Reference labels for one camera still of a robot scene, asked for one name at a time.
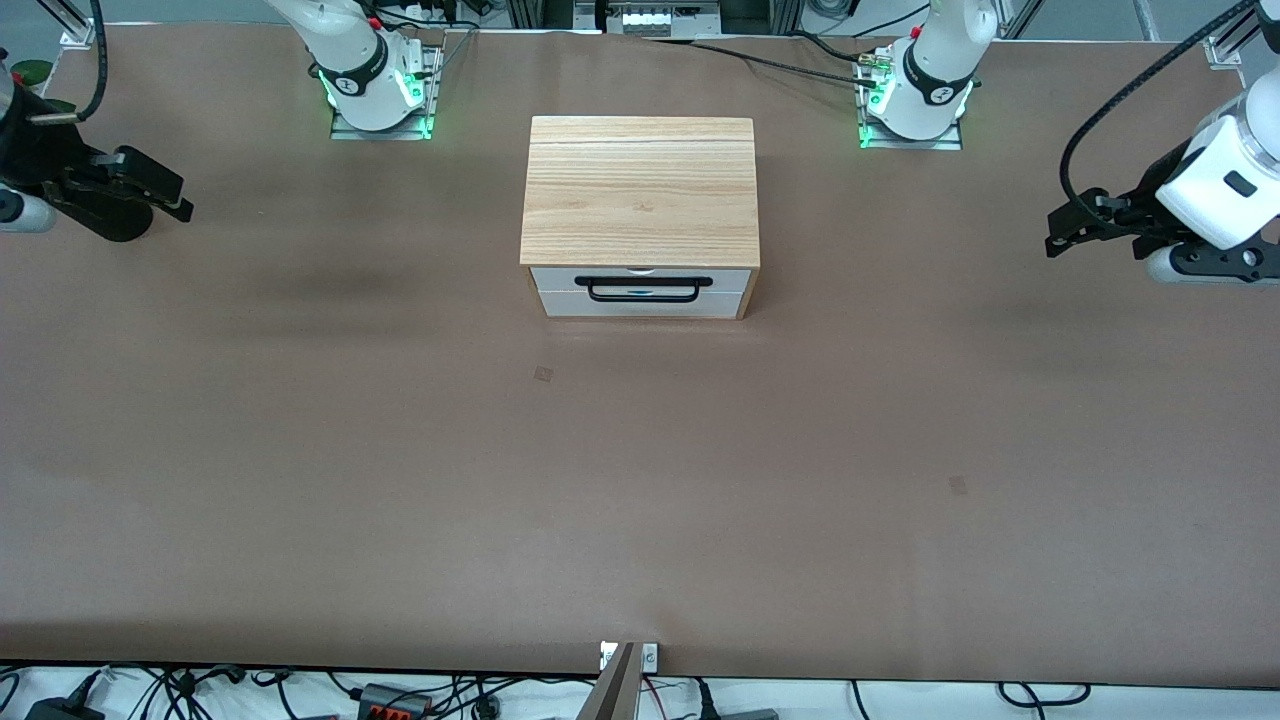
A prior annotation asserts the wooden drawer with white front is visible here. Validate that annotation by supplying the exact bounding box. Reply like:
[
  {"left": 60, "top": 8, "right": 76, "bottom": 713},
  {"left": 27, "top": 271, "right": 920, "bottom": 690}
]
[{"left": 530, "top": 267, "right": 753, "bottom": 293}]

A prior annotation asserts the white lower drawer front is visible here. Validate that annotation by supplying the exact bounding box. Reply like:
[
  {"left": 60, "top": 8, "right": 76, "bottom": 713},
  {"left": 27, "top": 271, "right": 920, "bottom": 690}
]
[{"left": 538, "top": 290, "right": 749, "bottom": 320}]

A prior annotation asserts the light wooden drawer cabinet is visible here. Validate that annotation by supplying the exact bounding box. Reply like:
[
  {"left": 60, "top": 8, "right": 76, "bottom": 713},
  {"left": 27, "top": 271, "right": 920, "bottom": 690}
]
[{"left": 519, "top": 116, "right": 765, "bottom": 321}]

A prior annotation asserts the red rose with green leaves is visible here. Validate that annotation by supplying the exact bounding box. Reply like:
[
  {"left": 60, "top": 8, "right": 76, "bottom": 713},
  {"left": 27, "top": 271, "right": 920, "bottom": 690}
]
[{"left": 8, "top": 60, "right": 76, "bottom": 116}]

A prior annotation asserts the black orange connector block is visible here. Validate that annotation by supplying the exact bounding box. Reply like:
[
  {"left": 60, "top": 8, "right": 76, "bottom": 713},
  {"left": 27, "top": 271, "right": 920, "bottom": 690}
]
[{"left": 358, "top": 683, "right": 433, "bottom": 717}]

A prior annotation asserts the black plug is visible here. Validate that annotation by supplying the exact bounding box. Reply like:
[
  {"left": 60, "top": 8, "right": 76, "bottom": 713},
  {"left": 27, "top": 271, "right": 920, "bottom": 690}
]
[{"left": 695, "top": 680, "right": 781, "bottom": 720}]

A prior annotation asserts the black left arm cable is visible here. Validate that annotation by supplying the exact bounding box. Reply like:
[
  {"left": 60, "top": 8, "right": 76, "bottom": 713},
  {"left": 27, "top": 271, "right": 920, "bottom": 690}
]
[{"left": 1060, "top": 0, "right": 1256, "bottom": 216}]

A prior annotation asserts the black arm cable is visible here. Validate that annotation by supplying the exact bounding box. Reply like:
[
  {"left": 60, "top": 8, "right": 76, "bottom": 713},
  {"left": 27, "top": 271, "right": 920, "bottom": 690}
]
[
  {"left": 28, "top": 0, "right": 109, "bottom": 126},
  {"left": 1060, "top": 0, "right": 1256, "bottom": 216}
]

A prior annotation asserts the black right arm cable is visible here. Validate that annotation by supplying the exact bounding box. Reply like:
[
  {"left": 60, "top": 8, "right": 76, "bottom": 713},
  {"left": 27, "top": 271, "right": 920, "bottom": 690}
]
[{"left": 28, "top": 0, "right": 109, "bottom": 126}]

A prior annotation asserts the aluminium corner bracket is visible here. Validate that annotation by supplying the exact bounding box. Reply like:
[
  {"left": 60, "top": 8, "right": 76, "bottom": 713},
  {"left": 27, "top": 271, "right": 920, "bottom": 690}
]
[
  {"left": 1205, "top": 0, "right": 1266, "bottom": 69},
  {"left": 60, "top": 0, "right": 98, "bottom": 49}
]

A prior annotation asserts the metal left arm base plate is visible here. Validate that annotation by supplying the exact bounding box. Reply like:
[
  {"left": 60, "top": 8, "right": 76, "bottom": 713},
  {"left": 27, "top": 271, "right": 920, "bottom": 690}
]
[{"left": 858, "top": 50, "right": 963, "bottom": 151}]

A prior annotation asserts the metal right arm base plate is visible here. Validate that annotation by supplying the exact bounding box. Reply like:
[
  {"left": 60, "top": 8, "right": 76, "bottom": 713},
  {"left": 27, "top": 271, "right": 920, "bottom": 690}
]
[{"left": 330, "top": 45, "right": 443, "bottom": 141}]

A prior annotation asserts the thick black table cable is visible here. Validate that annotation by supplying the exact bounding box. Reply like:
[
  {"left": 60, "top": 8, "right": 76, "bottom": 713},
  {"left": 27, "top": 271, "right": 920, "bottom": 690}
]
[{"left": 645, "top": 38, "right": 881, "bottom": 89}]

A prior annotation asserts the black metal drawer handle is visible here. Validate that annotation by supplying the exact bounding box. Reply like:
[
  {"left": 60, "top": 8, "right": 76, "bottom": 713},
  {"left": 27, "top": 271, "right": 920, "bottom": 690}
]
[{"left": 574, "top": 275, "right": 715, "bottom": 304}]

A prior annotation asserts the small metal post bracket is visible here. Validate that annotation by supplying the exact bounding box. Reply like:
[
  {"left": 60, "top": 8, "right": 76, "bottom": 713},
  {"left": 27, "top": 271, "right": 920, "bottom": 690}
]
[{"left": 598, "top": 642, "right": 661, "bottom": 673}]

